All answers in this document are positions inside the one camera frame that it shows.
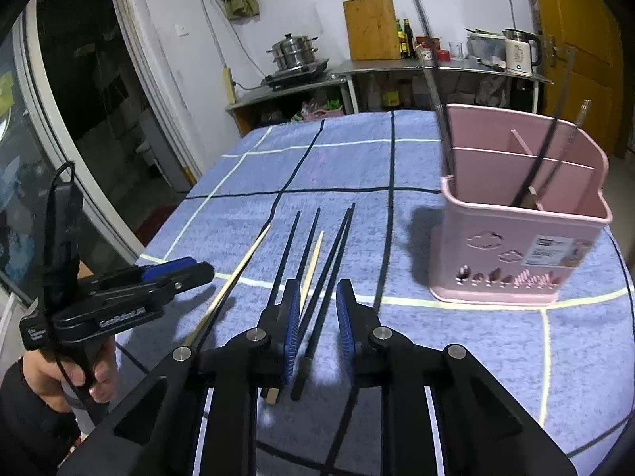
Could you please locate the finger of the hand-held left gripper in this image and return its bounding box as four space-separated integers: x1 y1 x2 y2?
94 263 216 311
77 257 196 294

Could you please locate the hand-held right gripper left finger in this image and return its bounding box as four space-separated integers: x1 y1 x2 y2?
60 278 303 476

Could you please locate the white sliding door frame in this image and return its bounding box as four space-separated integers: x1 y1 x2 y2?
10 0 204 303

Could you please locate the blue checked tablecloth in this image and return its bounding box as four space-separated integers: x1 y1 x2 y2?
116 109 635 476

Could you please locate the person's left hand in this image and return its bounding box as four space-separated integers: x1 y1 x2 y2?
17 342 120 411

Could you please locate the low steel counter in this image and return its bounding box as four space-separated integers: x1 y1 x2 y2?
225 77 350 137

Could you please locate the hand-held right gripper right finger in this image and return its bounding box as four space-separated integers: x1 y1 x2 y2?
335 278 579 476

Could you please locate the steel kitchen table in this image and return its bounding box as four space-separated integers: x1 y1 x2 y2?
332 57 554 115

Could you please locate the metal door handle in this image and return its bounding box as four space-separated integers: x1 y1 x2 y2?
543 35 569 65

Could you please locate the white electric kettle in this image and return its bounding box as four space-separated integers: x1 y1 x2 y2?
502 28 543 75

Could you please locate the pink plastic utensil basket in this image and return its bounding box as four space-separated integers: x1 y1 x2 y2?
427 103 613 305

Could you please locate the pink storage basket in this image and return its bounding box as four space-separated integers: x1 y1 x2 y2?
299 98 344 121

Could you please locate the wooden cutting board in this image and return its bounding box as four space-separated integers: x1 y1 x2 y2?
343 0 402 61

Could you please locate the person's left forearm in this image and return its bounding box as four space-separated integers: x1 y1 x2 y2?
0 357 83 476

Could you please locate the brown wooden door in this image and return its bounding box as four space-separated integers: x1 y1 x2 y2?
526 0 626 159

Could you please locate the black induction cooker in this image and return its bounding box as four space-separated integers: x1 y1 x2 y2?
261 58 331 91

